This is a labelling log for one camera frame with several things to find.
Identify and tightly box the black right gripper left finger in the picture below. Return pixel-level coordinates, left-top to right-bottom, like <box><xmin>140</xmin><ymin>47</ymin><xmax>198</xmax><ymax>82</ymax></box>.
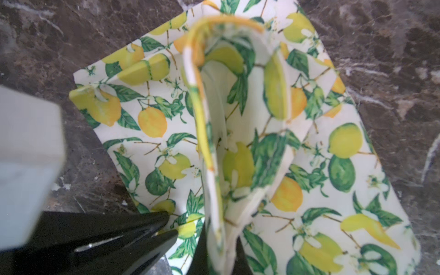
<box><xmin>187</xmin><ymin>226</ymin><xmax>209</xmax><ymax>275</ymax></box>

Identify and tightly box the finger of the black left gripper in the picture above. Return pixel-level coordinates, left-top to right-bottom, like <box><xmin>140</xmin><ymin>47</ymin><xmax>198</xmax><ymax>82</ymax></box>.
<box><xmin>1</xmin><ymin>211</ymin><xmax>170</xmax><ymax>253</ymax></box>
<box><xmin>1</xmin><ymin>230</ymin><xmax>178</xmax><ymax>275</ymax></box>

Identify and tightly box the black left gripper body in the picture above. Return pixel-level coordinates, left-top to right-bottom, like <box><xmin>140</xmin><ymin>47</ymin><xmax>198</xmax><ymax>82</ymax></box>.
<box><xmin>1</xmin><ymin>86</ymin><xmax>66</xmax><ymax>250</ymax></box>

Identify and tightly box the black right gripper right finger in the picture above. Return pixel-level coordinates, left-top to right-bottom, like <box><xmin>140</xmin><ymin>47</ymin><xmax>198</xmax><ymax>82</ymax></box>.
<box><xmin>233</xmin><ymin>237</ymin><xmax>253</xmax><ymax>275</ymax></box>

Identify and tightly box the lemon print green skirt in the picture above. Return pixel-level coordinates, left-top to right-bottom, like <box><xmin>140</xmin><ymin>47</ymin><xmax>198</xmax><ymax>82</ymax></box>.
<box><xmin>69</xmin><ymin>1</ymin><xmax>421</xmax><ymax>275</ymax></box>

